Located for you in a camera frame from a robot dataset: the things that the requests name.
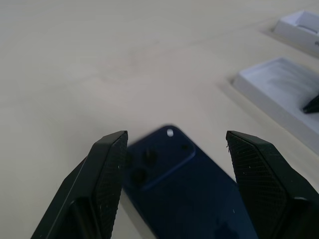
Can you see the white phone box base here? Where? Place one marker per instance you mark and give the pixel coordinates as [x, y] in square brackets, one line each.
[261, 84]

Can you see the dark blue smartphone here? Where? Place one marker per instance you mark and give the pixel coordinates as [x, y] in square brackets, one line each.
[187, 199]

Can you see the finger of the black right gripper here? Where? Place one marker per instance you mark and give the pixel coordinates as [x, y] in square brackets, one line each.
[313, 105]

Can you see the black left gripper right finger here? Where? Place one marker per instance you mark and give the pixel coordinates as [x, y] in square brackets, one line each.
[269, 189]

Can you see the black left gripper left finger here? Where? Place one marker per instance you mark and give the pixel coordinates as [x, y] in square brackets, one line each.
[99, 189]

